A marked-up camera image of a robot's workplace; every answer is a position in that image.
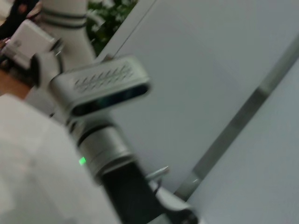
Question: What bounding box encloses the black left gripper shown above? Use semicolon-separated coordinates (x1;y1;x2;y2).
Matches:
100;160;199;224

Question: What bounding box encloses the white box on arm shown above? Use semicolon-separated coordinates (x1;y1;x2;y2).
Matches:
3;19;56;69

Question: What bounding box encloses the white robot body shell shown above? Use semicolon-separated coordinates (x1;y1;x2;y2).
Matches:
0;93;122;224

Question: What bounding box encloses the green leafy plant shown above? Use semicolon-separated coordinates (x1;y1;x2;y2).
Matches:
85;0;139;55

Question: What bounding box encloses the person in dark clothes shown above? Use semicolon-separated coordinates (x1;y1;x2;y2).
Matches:
0;0;41;41

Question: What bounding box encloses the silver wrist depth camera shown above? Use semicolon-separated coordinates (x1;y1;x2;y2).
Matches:
49;55;150;117

